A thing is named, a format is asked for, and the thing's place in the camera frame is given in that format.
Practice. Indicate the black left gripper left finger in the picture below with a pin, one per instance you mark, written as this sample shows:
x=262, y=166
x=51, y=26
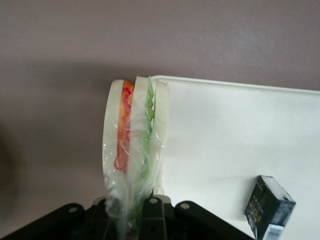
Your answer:
x=50, y=225

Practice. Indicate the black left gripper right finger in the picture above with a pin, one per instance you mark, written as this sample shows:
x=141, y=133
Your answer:
x=190, y=222

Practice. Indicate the triangle sandwich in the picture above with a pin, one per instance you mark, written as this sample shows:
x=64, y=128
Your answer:
x=135, y=140

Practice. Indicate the beige plastic tray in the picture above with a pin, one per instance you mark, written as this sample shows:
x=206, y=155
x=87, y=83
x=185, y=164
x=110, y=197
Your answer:
x=237, y=130

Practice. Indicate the small black box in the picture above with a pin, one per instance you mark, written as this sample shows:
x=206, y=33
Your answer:
x=268, y=207

